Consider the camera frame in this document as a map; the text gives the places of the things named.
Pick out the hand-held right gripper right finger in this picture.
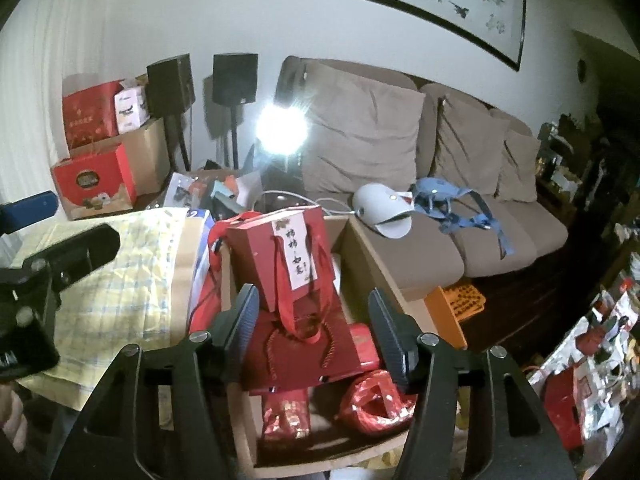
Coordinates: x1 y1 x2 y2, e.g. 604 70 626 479
367 286 578 480

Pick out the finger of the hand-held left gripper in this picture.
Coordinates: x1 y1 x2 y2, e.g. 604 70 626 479
0 191 58 236
22 224 121 291

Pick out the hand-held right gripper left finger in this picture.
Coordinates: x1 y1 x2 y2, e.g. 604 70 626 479
52 284 261 480

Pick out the dark red cord-handle bag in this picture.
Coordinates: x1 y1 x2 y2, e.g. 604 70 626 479
241 304 384 394

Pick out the red gift bag white label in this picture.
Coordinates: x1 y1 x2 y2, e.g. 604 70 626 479
224 205 338 344

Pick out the red plastic twine ball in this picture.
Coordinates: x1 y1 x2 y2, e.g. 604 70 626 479
339 369 419 434

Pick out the brown cardboard box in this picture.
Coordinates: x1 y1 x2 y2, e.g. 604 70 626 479
219 211 469 480

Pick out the person's left hand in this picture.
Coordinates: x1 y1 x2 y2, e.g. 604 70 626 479
0 388 29 454

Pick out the red fabric bag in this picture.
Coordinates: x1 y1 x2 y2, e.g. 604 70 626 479
186 211 262 347

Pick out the yellow checked tablecloth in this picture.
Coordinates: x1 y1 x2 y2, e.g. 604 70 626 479
9 206 197 412

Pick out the red cookie gift box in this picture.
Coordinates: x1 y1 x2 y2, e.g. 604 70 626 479
50 141 139 222

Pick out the orange plastic crate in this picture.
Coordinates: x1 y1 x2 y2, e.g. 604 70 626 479
424 281 488 352

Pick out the flat cardboard sheet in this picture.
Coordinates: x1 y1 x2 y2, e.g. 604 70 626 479
164 216 212 347

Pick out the brown sofa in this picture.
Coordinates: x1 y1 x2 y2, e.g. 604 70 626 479
274 55 572 302

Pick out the blue white flat box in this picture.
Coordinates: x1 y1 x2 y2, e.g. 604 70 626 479
186 207 214 282

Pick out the brown storage carton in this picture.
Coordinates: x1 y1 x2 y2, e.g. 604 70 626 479
69 116 172 197

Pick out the red patterned gift box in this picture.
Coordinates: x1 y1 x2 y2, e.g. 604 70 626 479
61 79 124 152

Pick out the white helmet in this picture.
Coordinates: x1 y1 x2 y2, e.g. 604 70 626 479
352 182 416 240

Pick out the cluttered open carton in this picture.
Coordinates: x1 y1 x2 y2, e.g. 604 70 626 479
161 169 264 219

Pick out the black speaker stand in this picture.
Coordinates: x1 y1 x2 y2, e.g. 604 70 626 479
226 103 242 169
164 111 192 172

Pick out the small white carton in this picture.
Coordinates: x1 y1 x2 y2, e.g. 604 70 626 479
113 85 152 136

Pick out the white curtain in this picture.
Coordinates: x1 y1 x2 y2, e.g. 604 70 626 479
0 0 127 187

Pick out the black speaker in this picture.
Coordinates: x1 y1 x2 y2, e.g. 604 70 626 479
145 52 197 118
211 52 260 107

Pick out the floor clutter pile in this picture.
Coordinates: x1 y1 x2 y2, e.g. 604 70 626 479
526 279 640 462

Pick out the bright lamp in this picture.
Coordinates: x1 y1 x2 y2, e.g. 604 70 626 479
254 104 309 157

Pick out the brown sofa cushion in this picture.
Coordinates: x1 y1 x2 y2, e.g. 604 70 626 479
433 93 512 197

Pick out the large brown cushion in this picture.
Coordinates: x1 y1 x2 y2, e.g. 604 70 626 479
301 61 427 199

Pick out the small brown cushion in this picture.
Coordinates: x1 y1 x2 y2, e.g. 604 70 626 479
496 129 544 204

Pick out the dark cluttered shelf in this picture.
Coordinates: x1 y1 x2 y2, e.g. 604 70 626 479
534 111 640 242

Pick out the white cable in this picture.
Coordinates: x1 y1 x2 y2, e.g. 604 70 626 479
259 189 357 217

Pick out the blue strap harness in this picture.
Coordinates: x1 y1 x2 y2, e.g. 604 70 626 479
408 176 517 261

